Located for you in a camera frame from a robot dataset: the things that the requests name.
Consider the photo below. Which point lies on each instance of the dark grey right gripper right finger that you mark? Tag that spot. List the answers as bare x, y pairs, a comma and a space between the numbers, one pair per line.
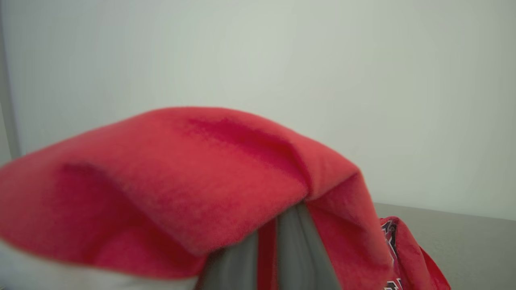
300, 257

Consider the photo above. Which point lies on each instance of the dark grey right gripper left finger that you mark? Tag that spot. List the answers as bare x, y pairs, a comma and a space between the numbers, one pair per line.
231, 266

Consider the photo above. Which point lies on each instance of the red shorts with white stripe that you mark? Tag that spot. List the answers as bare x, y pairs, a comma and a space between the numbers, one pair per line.
181, 189

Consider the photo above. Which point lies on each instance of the red jersey with black lettering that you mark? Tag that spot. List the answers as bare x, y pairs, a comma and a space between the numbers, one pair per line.
409, 262

